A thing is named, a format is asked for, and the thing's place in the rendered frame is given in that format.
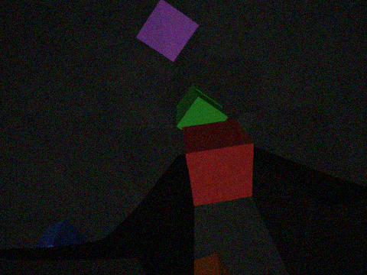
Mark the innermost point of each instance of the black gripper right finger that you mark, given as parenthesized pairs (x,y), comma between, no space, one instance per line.
(318,222)

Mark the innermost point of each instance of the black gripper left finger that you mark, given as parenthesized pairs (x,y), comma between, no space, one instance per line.
(155,239)

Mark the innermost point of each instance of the purple square block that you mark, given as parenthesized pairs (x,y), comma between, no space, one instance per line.
(167,30)

